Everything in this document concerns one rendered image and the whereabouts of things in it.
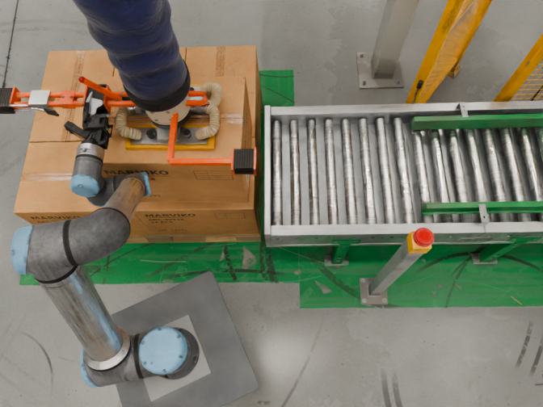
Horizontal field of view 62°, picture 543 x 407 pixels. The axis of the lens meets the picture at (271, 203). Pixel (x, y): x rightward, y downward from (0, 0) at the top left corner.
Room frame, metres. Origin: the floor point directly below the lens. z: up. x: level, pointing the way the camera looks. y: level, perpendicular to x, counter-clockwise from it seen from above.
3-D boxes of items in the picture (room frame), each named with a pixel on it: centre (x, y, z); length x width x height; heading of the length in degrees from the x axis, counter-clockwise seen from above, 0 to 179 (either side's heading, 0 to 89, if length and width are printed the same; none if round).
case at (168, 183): (1.00, 0.37, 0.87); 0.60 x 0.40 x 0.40; 83
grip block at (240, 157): (0.71, 0.08, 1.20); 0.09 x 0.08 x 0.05; 174
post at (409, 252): (0.42, -0.52, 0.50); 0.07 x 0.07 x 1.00; 85
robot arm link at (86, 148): (0.80, 0.61, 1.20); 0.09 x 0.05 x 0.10; 84
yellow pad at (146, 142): (0.91, 0.36, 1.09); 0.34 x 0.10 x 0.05; 84
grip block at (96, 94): (1.03, 0.60, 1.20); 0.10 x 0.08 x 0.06; 174
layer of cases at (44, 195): (1.34, 0.63, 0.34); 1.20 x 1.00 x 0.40; 85
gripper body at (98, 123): (0.88, 0.60, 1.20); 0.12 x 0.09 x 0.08; 174
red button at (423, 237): (0.42, -0.52, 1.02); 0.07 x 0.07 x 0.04
